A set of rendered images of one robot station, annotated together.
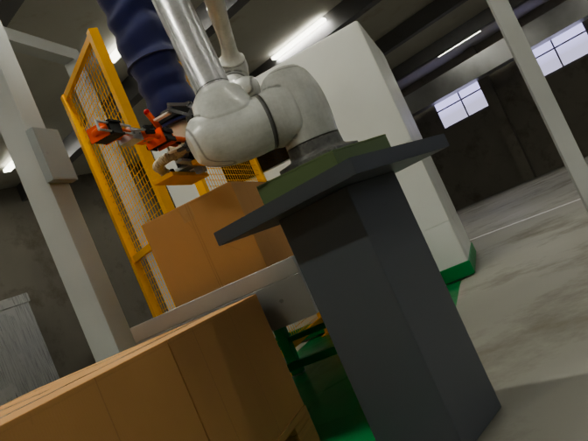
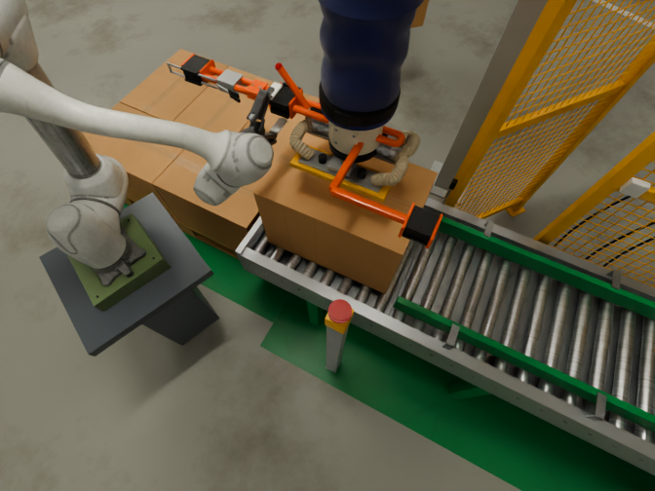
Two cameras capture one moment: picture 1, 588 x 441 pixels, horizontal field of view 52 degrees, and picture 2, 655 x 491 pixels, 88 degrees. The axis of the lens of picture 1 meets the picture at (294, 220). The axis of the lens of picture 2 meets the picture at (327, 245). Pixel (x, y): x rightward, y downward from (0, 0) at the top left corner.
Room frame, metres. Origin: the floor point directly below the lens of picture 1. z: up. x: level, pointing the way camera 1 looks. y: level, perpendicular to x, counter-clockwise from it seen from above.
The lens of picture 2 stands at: (2.54, -0.55, 1.99)
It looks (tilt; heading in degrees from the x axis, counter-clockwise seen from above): 62 degrees down; 99
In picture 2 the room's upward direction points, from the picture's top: 1 degrees clockwise
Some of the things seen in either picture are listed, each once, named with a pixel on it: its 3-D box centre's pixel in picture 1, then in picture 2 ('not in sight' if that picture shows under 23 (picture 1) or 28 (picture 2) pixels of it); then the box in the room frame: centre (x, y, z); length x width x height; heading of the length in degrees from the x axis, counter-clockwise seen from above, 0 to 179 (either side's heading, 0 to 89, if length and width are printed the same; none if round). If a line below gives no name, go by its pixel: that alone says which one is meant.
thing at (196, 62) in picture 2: (105, 133); (199, 68); (1.92, 0.45, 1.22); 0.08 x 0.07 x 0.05; 164
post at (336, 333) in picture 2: not in sight; (335, 347); (2.53, -0.27, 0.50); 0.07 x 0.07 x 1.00; 73
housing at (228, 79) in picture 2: (129, 136); (231, 82); (2.05, 0.40, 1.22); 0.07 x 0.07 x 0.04; 74
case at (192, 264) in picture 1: (235, 245); (344, 210); (2.48, 0.26, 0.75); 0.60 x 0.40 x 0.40; 164
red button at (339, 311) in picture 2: not in sight; (339, 312); (2.53, -0.27, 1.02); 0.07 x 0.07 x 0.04
